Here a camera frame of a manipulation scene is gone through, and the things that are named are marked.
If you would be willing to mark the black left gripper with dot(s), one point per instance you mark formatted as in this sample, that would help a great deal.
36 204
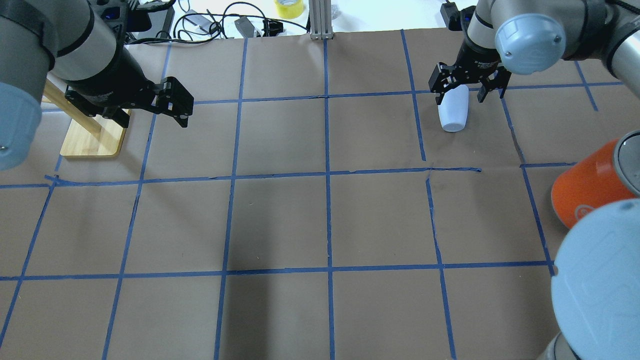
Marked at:
119 76

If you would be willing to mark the yellow tape roll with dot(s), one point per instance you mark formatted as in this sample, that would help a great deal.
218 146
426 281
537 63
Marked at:
289 9

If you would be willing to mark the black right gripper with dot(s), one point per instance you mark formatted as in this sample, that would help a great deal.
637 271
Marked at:
477 60

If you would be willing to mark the white paper cup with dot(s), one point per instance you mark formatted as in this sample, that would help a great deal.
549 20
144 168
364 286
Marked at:
454 108

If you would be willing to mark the wooden cup rack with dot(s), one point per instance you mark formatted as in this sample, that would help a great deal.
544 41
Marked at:
86 137

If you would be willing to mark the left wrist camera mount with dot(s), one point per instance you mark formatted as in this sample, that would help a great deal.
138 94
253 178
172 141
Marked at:
137 19

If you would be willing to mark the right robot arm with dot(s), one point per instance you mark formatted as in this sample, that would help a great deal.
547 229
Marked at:
502 38

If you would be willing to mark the aluminium frame post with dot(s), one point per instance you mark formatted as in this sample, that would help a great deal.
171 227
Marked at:
320 17

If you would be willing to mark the black power adapter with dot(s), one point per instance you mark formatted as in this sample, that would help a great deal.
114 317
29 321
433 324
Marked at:
246 28

